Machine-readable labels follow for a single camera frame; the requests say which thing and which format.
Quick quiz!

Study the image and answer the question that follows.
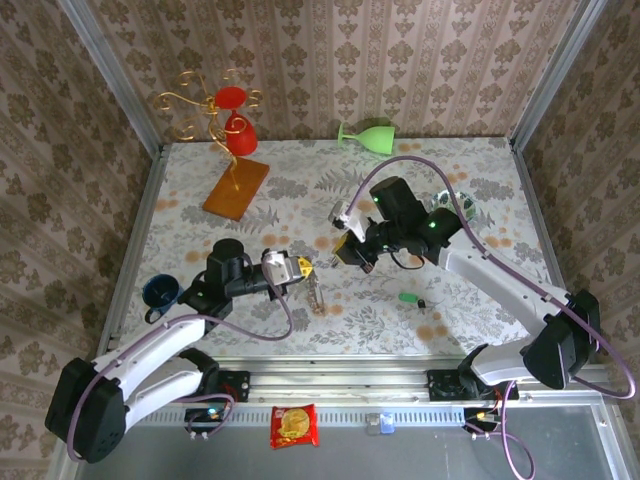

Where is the metal keyring with chain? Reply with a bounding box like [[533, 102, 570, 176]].
[[305, 276, 326, 315]]

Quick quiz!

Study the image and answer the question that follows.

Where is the leaf patterned bowl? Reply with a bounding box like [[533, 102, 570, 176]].
[[430, 188, 477, 229]]

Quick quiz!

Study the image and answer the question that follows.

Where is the blue mug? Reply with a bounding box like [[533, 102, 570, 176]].
[[141, 273, 181, 325]]

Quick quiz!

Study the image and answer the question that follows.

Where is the green wine glass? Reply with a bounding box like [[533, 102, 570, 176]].
[[336, 119, 397, 157]]

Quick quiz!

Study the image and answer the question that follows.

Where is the red wine glass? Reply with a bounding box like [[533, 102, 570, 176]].
[[214, 85, 259, 157]]

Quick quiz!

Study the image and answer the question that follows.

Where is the red snack packet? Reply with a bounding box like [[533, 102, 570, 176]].
[[269, 402, 320, 450]]

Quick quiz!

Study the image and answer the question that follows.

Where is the small blue silver block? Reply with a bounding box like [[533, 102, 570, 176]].
[[366, 412, 395, 436]]

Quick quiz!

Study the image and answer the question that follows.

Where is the grey metal panel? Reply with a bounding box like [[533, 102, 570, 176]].
[[74, 404, 619, 480]]

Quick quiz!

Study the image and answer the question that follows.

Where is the gold wire rack wooden base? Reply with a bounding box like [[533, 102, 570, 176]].
[[152, 68, 272, 223]]

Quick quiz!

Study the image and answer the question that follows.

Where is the aluminium table side rail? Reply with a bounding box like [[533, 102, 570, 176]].
[[508, 138, 587, 354], [93, 144, 167, 366]]

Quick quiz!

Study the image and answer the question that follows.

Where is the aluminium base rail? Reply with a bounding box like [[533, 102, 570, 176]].
[[77, 355, 614, 407]]

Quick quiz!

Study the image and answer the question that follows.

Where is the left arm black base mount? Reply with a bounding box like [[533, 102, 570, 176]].
[[162, 369, 251, 404]]

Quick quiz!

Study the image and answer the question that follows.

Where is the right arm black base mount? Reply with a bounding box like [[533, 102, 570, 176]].
[[427, 368, 521, 402]]

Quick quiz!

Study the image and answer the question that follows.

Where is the white slotted cable duct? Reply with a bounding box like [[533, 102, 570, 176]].
[[139, 405, 469, 427]]

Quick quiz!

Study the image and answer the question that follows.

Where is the small electronics board with wires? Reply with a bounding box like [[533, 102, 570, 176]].
[[462, 405, 507, 442], [183, 392, 237, 442]]

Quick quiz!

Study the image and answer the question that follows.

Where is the aluminium frame post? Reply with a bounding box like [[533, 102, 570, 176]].
[[508, 0, 610, 151], [55, 0, 165, 157]]

